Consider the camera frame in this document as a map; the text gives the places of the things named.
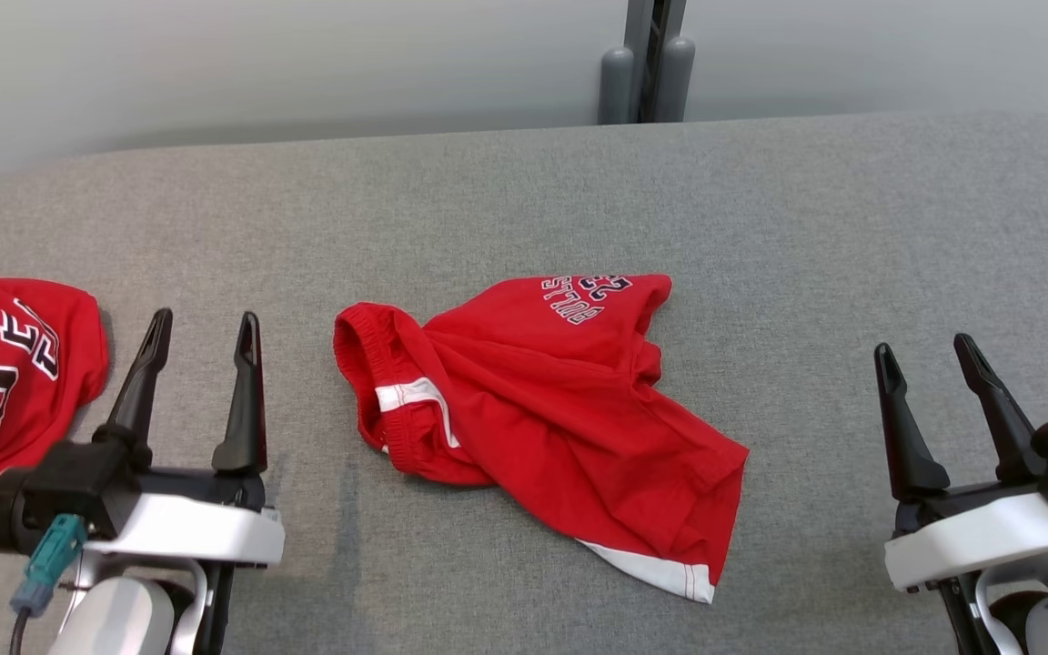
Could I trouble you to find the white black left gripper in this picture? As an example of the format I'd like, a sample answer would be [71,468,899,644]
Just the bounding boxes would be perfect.
[83,307,287,655]

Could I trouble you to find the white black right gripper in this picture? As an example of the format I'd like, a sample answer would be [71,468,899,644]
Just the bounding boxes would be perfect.
[873,333,1048,655]

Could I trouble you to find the red basketball jersey white sleeves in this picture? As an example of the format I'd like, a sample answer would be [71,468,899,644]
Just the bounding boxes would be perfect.
[0,277,111,538]

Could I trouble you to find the black cable teal connector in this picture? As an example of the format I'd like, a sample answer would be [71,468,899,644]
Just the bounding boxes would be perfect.
[7,514,88,655]

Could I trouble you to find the grey rounded cylinder post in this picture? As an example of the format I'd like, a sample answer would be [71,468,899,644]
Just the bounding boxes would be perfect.
[653,36,696,123]
[599,47,636,126]

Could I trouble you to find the grey vertical partition frame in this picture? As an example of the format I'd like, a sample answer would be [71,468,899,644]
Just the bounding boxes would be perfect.
[624,0,689,124]

